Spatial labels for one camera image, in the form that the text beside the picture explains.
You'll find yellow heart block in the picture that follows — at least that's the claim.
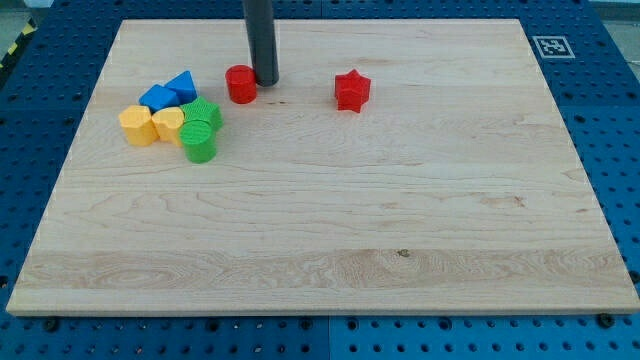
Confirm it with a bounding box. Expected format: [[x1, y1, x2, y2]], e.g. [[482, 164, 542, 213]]
[[151, 107, 185, 147]]

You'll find blue triangle block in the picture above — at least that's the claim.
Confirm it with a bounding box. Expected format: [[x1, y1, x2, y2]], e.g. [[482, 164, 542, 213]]
[[165, 70, 198, 104]]

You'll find blue cube block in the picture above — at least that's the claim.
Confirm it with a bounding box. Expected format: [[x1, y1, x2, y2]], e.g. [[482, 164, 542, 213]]
[[139, 84, 180, 113]]

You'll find black yellow hazard tape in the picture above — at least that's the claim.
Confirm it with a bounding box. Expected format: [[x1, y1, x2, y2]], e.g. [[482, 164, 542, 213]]
[[1, 17, 38, 72]]

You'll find green star block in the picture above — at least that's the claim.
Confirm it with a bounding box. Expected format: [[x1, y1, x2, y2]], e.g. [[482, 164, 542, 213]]
[[180, 96, 224, 132]]

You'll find wooden board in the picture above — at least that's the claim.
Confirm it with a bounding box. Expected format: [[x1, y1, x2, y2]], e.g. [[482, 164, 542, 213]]
[[7, 19, 639, 317]]

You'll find yellow hexagon block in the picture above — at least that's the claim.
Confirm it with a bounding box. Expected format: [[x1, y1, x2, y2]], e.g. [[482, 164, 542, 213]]
[[118, 105, 159, 146]]

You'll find green cylinder block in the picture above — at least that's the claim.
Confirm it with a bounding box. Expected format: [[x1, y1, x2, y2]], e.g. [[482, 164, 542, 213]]
[[179, 120, 217, 163]]

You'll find red cylinder block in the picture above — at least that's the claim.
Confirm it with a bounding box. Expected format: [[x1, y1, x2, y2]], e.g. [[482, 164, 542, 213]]
[[225, 65, 257, 104]]

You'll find red star block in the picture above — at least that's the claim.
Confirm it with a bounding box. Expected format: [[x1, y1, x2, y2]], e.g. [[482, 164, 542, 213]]
[[334, 69, 371, 113]]

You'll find white fiducial marker tag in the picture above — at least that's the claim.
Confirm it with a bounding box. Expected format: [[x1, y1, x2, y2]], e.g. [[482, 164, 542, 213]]
[[532, 35, 575, 59]]

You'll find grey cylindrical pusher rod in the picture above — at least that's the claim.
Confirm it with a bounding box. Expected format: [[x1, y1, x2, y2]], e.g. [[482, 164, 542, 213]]
[[242, 0, 279, 87]]

